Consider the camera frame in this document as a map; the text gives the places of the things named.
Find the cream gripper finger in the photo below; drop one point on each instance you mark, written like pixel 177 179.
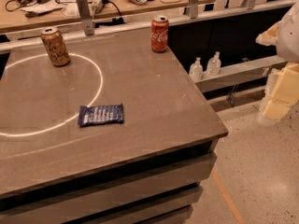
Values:
pixel 269 37
pixel 281 94

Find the red coke can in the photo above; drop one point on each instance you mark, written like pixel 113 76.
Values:
pixel 159 33

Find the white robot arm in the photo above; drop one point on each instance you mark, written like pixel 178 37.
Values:
pixel 287 45

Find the blue rxbar blueberry wrapper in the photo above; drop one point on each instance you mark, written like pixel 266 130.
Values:
pixel 100 115

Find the brown lacroix can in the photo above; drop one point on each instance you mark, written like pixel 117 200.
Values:
pixel 55 47

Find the clear sanitizer bottle right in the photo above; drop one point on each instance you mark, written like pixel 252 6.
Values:
pixel 214 64

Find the clear sanitizer bottle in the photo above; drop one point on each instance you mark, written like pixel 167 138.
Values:
pixel 214 64
pixel 196 70

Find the clear sanitizer bottle left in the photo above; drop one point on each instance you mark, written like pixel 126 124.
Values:
pixel 196 70

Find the grey drawer cabinet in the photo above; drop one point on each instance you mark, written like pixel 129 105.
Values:
pixel 159 190

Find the grey metal bracket middle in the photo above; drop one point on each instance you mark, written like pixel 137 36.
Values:
pixel 192 9

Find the grey metal bracket left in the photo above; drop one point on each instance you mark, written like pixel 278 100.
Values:
pixel 86 18

